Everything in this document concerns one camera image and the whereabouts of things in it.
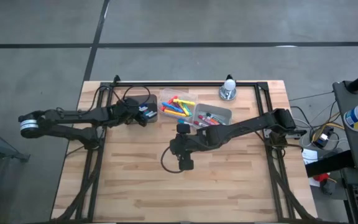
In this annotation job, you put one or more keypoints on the dark grey bin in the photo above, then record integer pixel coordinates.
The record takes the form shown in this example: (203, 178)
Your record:
(152, 101)

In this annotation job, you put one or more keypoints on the orange-yellow highlighter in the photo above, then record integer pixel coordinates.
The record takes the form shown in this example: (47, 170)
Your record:
(176, 113)

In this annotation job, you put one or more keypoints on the magenta dry-erase marker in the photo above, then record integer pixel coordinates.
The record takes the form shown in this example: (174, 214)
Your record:
(203, 118)

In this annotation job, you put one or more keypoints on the teal green highlighter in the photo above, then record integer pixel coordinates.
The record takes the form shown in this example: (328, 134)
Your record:
(189, 109)

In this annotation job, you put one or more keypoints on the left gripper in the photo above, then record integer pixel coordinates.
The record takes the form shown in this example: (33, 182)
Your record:
(130, 110)

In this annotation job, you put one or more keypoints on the white marker dark-blue cap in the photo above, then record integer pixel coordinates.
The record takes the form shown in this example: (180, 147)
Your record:
(143, 109)

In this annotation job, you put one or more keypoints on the black table base frame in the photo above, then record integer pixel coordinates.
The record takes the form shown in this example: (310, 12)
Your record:
(182, 84)

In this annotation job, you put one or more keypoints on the red dry-erase marker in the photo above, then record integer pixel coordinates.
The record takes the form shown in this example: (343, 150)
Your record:
(197, 123)

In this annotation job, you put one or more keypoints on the yellow Sharpie highlighter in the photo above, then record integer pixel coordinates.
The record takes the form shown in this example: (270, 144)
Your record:
(184, 109)
(185, 101)

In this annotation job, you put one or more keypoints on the pink highlighter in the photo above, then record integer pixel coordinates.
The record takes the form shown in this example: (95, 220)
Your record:
(163, 109)
(172, 99)

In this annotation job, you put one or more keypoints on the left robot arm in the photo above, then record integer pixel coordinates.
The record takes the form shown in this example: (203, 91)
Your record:
(73, 116)

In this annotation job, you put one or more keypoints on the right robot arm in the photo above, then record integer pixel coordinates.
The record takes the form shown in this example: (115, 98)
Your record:
(253, 124)

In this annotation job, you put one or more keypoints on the white marker blue cap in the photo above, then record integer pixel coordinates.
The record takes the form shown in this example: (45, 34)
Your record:
(185, 122)

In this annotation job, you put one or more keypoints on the blue Sharpie highlighter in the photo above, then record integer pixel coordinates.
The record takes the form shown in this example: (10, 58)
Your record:
(170, 107)

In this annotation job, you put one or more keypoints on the small red object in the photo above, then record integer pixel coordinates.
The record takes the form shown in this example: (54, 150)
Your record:
(320, 177)

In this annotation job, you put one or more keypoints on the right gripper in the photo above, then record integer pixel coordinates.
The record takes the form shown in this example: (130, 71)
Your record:
(190, 144)

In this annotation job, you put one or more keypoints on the pale beige bin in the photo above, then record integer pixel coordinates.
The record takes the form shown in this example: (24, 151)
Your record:
(225, 112)

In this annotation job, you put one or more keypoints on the green dry-erase marker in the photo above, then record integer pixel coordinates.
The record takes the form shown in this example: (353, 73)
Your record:
(211, 115)

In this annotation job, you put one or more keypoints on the orange dry-erase marker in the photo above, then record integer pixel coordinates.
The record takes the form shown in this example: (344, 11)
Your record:
(215, 121)

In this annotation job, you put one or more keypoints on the white paper sheet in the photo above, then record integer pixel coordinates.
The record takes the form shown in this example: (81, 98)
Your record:
(309, 156)

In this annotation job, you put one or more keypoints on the clear plastic bin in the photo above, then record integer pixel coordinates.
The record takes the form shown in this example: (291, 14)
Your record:
(166, 93)

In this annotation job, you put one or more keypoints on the white marker purple cap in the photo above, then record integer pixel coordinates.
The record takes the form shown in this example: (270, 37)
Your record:
(150, 114)

